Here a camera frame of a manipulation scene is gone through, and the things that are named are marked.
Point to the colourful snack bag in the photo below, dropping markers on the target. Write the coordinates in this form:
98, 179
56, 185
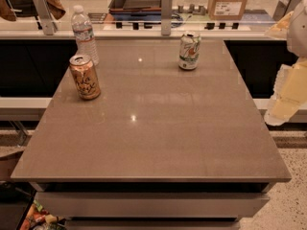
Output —
38, 218

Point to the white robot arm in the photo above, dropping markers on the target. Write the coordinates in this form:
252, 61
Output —
297, 33

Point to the right metal glass bracket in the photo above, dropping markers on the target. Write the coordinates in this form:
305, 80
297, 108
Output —
283, 7

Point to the grey table drawer front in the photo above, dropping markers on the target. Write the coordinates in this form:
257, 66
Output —
153, 205

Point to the brown hanging jacket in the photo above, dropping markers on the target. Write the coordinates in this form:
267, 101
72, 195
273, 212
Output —
11, 9

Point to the clear plastic water bottle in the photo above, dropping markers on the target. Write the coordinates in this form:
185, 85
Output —
84, 34

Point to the middle metal glass bracket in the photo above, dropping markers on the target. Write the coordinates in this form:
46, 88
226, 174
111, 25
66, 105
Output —
166, 16

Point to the cardboard box with label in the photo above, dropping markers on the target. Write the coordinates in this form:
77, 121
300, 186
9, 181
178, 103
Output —
226, 9

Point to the orange LaCroix can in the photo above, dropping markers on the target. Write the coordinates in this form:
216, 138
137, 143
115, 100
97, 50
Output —
84, 74

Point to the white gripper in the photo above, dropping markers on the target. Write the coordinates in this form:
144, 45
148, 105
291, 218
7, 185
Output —
297, 33

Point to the left metal glass bracket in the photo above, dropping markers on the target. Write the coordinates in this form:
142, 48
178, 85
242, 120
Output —
47, 22

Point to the metal glass bracket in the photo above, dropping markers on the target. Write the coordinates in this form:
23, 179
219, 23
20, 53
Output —
166, 16
283, 7
47, 22

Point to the white green 7up can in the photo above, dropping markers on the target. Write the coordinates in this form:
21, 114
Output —
189, 50

